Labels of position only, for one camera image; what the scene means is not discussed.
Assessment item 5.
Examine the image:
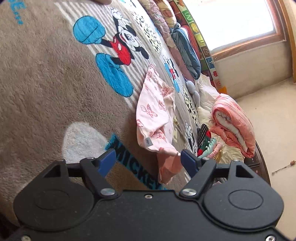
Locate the pink fox print garment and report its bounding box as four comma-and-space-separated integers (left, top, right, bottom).
136, 65, 182, 184

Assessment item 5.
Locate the striped red green clothes stack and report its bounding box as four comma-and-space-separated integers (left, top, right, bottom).
197, 123, 217, 158

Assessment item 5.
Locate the yellow printed folded garment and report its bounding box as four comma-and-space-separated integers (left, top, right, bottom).
213, 149, 223, 163

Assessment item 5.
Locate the rolled pink white quilt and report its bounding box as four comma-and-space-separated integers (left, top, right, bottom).
210, 93, 256, 158

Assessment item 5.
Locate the grey plush toy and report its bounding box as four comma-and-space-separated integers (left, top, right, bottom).
186, 80, 200, 106

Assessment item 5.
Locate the colourful alphabet headboard mat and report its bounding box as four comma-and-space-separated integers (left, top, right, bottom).
169, 0, 227, 94

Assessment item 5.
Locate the Mickey Mouse plush blanket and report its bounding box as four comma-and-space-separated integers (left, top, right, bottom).
1, 1, 199, 225

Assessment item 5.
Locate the bright window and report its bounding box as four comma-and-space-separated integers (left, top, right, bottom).
184, 1, 287, 61

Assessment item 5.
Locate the orange floral pillow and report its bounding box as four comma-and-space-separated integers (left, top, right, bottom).
154, 0, 177, 28

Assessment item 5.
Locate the purple floral comforter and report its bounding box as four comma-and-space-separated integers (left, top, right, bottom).
139, 0, 194, 82

